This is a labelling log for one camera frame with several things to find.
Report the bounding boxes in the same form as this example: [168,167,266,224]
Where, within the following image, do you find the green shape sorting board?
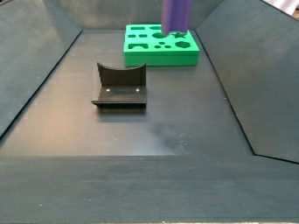
[124,24,200,67]

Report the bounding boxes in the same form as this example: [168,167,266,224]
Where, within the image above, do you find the black curved holder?
[90,63,146,107]

